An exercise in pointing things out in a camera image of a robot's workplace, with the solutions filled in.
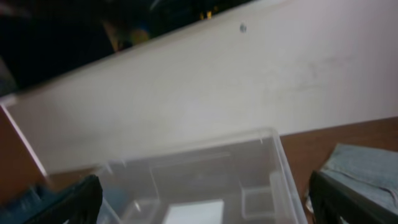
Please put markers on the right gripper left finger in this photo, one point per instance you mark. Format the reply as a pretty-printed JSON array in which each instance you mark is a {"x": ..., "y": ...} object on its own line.
[{"x": 79, "y": 203}]

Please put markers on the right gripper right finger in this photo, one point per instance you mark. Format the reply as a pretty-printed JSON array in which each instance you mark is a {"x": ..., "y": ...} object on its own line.
[{"x": 333, "y": 202}]

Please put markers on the light blue jeans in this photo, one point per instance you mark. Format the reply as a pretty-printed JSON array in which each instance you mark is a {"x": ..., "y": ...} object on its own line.
[{"x": 368, "y": 171}]

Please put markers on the small blue folded garment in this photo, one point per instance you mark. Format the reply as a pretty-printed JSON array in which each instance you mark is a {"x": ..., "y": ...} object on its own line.
[{"x": 20, "y": 209}]

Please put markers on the clear plastic storage bin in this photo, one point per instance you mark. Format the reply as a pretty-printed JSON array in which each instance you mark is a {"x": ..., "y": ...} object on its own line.
[{"x": 248, "y": 171}]

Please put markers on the white label in bin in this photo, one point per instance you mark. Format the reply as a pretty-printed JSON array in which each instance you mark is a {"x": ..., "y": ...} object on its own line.
[{"x": 203, "y": 212}]

